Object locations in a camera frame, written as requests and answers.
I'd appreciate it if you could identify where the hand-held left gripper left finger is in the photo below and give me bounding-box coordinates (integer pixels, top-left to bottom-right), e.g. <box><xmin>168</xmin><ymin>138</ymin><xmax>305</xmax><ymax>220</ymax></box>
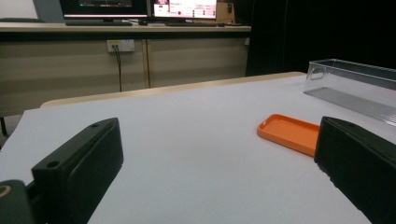
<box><xmin>31</xmin><ymin>117</ymin><xmax>125</xmax><ymax>224</ymax></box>

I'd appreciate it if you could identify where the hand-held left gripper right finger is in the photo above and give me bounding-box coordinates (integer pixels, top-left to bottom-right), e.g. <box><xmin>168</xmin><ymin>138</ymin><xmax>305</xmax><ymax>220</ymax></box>
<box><xmin>313</xmin><ymin>116</ymin><xmax>396</xmax><ymax>224</ymax></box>

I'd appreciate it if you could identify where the clear plastic storage box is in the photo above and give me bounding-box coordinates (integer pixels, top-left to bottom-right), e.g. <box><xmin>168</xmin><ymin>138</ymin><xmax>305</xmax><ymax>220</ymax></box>
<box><xmin>303</xmin><ymin>58</ymin><xmax>396</xmax><ymax>127</ymax></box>

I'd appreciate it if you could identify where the orange phone case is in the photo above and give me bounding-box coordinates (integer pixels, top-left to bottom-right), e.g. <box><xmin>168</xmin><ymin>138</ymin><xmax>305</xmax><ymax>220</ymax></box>
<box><xmin>256</xmin><ymin>113</ymin><xmax>321</xmax><ymax>158</ymax></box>

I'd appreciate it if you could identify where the long beige office desk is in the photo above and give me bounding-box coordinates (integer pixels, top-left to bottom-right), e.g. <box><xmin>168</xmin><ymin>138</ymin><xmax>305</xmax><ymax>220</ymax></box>
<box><xmin>0</xmin><ymin>21</ymin><xmax>252</xmax><ymax>118</ymax></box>

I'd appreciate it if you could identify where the white table mat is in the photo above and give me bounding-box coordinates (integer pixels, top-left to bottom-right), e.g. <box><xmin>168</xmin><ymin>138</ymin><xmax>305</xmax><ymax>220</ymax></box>
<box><xmin>0</xmin><ymin>74</ymin><xmax>396</xmax><ymax>224</ymax></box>

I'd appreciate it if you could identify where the black curtain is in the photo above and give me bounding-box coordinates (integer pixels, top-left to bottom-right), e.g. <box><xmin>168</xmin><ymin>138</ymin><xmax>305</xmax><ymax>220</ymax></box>
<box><xmin>246</xmin><ymin>0</ymin><xmax>396</xmax><ymax>77</ymax></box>

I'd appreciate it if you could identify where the black keyboard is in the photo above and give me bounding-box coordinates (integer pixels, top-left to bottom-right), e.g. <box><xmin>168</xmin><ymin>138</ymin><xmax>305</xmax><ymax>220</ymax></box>
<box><xmin>64</xmin><ymin>20</ymin><xmax>134</xmax><ymax>27</ymax></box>
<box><xmin>164</xmin><ymin>21</ymin><xmax>226</xmax><ymax>28</ymax></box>

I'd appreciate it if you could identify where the dark screen computer monitor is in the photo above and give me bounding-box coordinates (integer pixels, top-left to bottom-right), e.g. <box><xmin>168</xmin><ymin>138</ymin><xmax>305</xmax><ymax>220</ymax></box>
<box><xmin>59</xmin><ymin>0</ymin><xmax>149</xmax><ymax>22</ymax></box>

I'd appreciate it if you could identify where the bright screen computer monitor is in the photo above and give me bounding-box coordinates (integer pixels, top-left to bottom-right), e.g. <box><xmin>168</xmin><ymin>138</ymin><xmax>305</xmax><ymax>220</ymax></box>
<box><xmin>150</xmin><ymin>0</ymin><xmax>219</xmax><ymax>21</ymax></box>

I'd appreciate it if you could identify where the cardboard box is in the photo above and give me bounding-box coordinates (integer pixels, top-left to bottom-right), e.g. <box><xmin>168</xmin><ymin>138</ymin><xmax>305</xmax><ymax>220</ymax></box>
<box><xmin>216</xmin><ymin>1</ymin><xmax>236</xmax><ymax>23</ymax></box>

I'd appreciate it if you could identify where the black power cable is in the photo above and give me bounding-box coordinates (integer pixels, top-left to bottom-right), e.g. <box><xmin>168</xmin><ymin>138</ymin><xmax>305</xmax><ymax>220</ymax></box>
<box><xmin>112</xmin><ymin>45</ymin><xmax>123</xmax><ymax>92</ymax></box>

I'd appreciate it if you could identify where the white wall power outlet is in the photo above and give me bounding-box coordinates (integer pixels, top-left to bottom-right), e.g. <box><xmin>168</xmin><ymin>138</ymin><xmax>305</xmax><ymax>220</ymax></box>
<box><xmin>106</xmin><ymin>39</ymin><xmax>135</xmax><ymax>53</ymax></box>

